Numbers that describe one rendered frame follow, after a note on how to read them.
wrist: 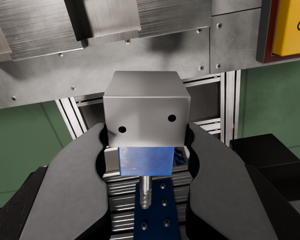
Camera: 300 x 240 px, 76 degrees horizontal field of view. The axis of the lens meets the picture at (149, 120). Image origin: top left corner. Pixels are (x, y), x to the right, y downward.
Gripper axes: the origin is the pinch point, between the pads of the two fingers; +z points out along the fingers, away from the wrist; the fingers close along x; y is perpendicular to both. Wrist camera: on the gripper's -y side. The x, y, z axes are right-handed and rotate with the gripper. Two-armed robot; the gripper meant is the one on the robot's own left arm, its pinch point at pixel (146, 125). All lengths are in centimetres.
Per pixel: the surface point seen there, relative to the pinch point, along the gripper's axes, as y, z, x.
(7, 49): -3.3, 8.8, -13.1
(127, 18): -6.0, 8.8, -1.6
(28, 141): 68, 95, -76
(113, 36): -4.6, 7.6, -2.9
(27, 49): -3.7, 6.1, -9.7
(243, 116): 49, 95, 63
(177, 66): -0.3, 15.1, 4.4
